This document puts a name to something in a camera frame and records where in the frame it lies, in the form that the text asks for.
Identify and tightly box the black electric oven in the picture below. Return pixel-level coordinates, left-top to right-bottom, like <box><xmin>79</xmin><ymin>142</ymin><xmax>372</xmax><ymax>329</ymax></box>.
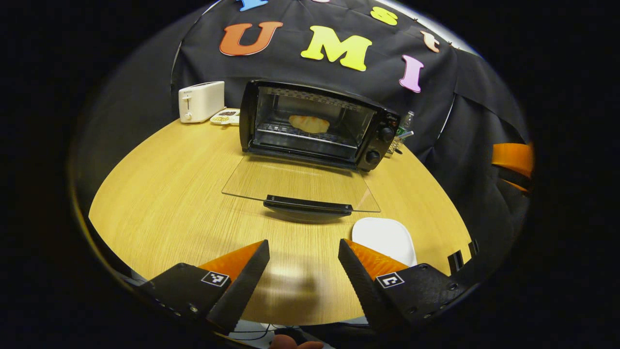
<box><xmin>222</xmin><ymin>79</ymin><xmax>402</xmax><ymax>217</ymax></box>

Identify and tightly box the white square plate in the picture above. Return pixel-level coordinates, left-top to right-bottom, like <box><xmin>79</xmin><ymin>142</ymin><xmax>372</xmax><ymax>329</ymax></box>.
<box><xmin>352</xmin><ymin>217</ymin><xmax>418</xmax><ymax>267</ymax></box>

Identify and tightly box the white toaster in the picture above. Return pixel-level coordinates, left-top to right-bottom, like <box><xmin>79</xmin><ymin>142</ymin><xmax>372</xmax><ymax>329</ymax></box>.
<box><xmin>178</xmin><ymin>81</ymin><xmax>226</xmax><ymax>124</ymax></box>

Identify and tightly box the golden croissant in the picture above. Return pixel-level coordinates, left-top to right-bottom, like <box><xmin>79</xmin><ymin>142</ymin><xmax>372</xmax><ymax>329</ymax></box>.
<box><xmin>289</xmin><ymin>114</ymin><xmax>331</xmax><ymax>134</ymax></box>

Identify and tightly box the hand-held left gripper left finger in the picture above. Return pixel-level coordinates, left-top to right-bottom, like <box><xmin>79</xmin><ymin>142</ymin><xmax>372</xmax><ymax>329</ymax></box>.
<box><xmin>140</xmin><ymin>239</ymin><xmax>271</xmax><ymax>335</ymax></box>

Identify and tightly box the white divided snack dish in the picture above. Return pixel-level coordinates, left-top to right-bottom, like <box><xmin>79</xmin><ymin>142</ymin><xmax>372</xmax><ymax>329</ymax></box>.
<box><xmin>210</xmin><ymin>108</ymin><xmax>241</xmax><ymax>126</ymax></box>

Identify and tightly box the black backdrop cloth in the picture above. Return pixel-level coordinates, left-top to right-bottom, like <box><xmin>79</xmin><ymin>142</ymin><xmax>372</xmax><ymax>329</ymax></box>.
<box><xmin>73</xmin><ymin>0</ymin><xmax>533</xmax><ymax>274</ymax></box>

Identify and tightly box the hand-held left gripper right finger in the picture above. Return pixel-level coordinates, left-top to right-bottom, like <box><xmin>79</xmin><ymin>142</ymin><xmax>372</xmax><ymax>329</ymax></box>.
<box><xmin>338</xmin><ymin>238</ymin><xmax>478</xmax><ymax>333</ymax></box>

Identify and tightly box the black cable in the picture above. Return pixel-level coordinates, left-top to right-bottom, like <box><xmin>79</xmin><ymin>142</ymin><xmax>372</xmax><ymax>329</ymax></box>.
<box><xmin>227</xmin><ymin>322</ymin><xmax>273</xmax><ymax>341</ymax></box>

